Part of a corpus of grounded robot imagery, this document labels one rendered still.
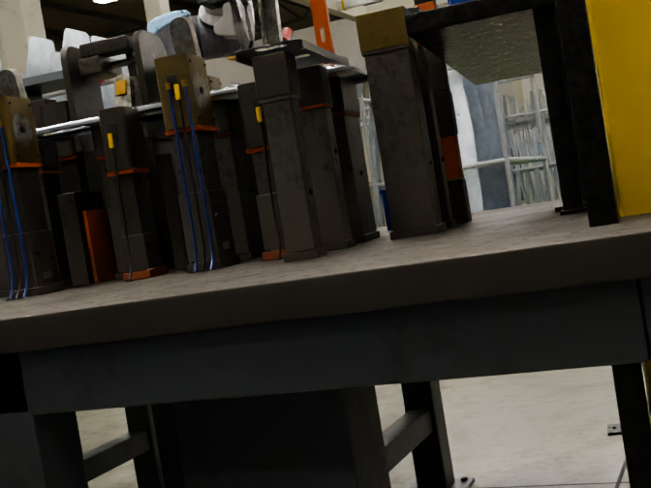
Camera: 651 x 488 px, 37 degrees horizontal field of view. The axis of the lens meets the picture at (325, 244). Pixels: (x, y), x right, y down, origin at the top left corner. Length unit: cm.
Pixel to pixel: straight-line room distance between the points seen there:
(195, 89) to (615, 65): 70
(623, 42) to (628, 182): 16
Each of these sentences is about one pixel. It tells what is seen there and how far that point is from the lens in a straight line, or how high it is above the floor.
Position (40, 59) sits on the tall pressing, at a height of 210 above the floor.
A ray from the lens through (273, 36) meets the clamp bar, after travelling 197.
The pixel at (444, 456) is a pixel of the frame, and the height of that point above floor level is 10.
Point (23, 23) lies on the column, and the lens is 1002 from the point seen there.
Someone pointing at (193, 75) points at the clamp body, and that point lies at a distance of 161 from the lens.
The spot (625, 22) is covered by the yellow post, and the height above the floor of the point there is 92.
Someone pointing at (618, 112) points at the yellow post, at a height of 82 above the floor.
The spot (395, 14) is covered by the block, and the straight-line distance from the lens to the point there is 159.
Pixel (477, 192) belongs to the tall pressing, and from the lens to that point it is 817.
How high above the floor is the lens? 76
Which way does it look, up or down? 2 degrees down
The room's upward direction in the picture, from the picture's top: 9 degrees counter-clockwise
